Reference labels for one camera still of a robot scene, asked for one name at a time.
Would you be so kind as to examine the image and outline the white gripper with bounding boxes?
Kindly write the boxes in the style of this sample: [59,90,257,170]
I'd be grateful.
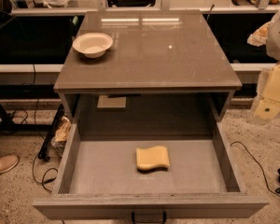
[247,22,280,125]

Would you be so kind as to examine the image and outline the yellow sponge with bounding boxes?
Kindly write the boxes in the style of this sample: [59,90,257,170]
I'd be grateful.
[136,146,170,171]

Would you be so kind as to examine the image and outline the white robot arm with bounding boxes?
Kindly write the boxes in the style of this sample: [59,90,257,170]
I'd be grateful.
[247,9,280,125]

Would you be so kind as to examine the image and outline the grey cabinet with counter top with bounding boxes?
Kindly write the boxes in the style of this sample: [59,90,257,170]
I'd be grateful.
[54,10,241,115]

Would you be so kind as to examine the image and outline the open grey top drawer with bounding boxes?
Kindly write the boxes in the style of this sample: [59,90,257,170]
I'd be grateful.
[32,93,270,220]

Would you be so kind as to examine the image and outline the white bowl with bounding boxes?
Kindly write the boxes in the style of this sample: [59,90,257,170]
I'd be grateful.
[73,33,113,59]

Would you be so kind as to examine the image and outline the crumpled plastic wrapper on floor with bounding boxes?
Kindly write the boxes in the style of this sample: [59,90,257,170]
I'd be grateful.
[51,117,71,147]

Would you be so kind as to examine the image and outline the black bar tool on floor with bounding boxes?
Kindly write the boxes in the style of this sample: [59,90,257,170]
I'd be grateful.
[37,105,64,161]

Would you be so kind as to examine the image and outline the tan shoe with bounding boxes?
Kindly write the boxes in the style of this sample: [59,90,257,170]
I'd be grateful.
[0,155,20,174]

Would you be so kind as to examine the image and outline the black cable on floor right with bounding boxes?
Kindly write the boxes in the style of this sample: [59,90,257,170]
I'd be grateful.
[229,140,280,204]

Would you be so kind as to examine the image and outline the black cable on floor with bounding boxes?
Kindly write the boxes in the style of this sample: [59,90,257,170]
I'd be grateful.
[31,152,59,194]
[229,140,280,204]

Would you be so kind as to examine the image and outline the black drawer handle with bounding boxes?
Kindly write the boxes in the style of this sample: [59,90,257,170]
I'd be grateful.
[131,212,167,224]

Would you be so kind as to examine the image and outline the black cable on floor left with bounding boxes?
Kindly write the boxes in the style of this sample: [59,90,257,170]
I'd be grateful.
[31,152,59,194]

